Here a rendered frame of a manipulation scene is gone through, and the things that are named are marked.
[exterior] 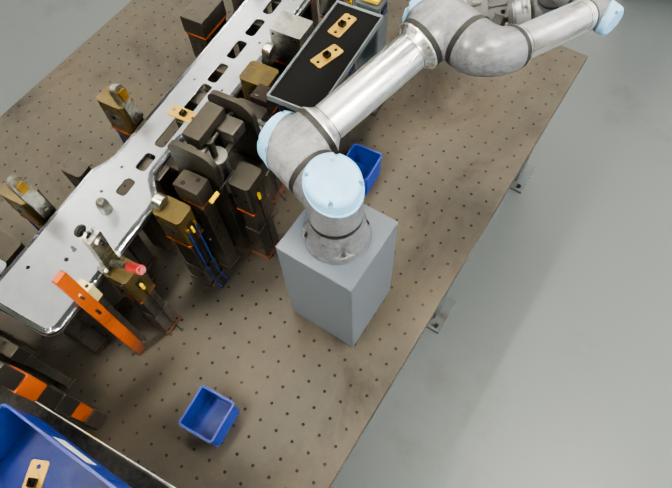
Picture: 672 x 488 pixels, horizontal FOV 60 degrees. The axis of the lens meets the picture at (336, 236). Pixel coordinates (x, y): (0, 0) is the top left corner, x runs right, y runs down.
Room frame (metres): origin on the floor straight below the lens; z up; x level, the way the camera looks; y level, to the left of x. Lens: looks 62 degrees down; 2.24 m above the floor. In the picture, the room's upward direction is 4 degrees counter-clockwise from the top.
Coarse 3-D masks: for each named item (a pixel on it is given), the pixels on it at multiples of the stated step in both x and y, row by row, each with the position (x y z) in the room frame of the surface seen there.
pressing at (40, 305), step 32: (256, 0) 1.51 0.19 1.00; (288, 0) 1.50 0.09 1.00; (224, 32) 1.38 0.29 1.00; (192, 64) 1.26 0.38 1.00; (224, 64) 1.25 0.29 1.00; (192, 96) 1.14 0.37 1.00; (160, 128) 1.03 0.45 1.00; (128, 160) 0.93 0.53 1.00; (160, 160) 0.92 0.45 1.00; (96, 192) 0.84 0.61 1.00; (128, 192) 0.83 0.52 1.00; (64, 224) 0.75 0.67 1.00; (96, 224) 0.74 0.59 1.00; (128, 224) 0.74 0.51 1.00; (32, 256) 0.67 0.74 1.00; (64, 256) 0.66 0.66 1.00; (0, 288) 0.59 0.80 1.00; (32, 288) 0.58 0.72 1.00; (32, 320) 0.50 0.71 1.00; (64, 320) 0.49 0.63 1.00
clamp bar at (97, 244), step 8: (80, 224) 0.62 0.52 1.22; (80, 232) 0.60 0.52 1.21; (88, 232) 0.60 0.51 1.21; (96, 232) 0.60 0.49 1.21; (88, 240) 0.58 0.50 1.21; (96, 240) 0.58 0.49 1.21; (104, 240) 0.60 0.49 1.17; (88, 248) 0.58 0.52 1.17; (96, 248) 0.58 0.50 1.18; (104, 248) 0.59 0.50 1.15; (96, 256) 0.58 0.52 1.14; (104, 256) 0.59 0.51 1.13; (112, 256) 0.60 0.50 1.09; (104, 264) 0.58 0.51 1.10
